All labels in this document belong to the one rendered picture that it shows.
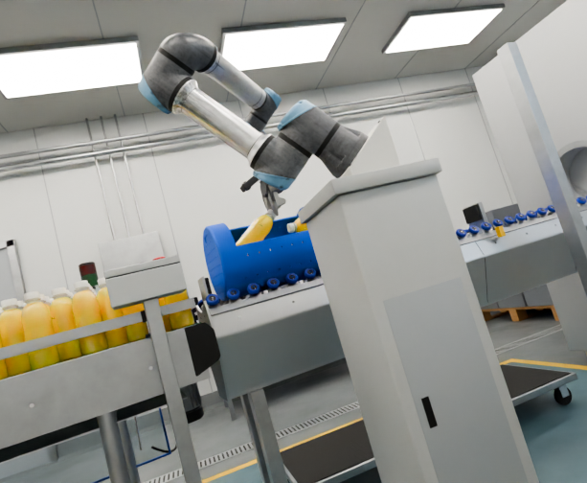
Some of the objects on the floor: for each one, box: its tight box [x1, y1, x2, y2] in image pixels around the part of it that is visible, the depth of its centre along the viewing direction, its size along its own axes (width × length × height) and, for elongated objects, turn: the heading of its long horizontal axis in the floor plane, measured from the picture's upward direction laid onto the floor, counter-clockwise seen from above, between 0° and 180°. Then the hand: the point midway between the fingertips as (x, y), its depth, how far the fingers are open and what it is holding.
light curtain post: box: [497, 42, 587, 372], centre depth 179 cm, size 6×6×170 cm
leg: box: [240, 394, 271, 483], centre depth 155 cm, size 6×6×63 cm
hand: (273, 214), depth 163 cm, fingers closed on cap, 4 cm apart
